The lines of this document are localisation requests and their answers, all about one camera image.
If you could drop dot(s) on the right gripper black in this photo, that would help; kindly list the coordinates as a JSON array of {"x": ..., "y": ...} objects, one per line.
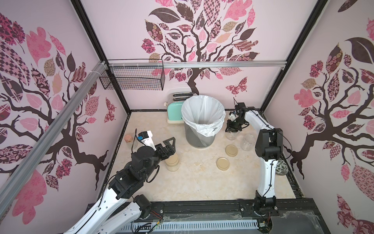
[{"x": 233, "y": 123}]

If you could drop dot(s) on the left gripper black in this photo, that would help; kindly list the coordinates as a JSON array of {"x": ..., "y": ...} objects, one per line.
[{"x": 171, "y": 150}]

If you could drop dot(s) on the glass jar tan lid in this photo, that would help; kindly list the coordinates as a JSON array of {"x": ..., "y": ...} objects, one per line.
[
  {"x": 173, "y": 163},
  {"x": 232, "y": 135},
  {"x": 248, "y": 142}
]

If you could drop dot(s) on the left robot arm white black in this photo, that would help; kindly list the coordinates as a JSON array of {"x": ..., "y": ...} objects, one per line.
[{"x": 118, "y": 206}]

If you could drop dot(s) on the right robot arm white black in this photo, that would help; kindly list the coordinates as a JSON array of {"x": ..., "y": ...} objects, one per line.
[{"x": 268, "y": 148}]

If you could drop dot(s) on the white trash bag liner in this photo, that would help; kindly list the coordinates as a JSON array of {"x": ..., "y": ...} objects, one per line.
[{"x": 204, "y": 115}]

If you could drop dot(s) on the small jar pink lid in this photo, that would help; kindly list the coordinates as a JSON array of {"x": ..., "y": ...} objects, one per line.
[{"x": 130, "y": 142}]

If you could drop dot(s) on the mint green toaster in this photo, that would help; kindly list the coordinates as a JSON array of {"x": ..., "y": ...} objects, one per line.
[{"x": 174, "y": 106}]

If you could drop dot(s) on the patterned ball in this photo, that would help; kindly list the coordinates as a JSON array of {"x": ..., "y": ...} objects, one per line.
[{"x": 282, "y": 168}]

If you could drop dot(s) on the aluminium rail back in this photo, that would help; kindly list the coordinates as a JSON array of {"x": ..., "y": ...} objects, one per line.
[{"x": 206, "y": 64}]

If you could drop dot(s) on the aluminium rail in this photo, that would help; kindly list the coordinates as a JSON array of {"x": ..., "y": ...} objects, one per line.
[
  {"x": 24, "y": 171},
  {"x": 206, "y": 64}
]

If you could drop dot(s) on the white slotted cable duct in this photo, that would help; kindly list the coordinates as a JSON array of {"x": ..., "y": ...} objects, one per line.
[{"x": 188, "y": 227}]

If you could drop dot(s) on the black wire basket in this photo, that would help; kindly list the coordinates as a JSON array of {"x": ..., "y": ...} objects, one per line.
[{"x": 134, "y": 74}]

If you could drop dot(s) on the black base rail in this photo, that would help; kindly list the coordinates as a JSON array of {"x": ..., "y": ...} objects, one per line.
[{"x": 291, "y": 216}]

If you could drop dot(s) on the aluminium rail left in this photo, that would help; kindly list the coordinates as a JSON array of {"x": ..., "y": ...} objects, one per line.
[{"x": 24, "y": 171}]

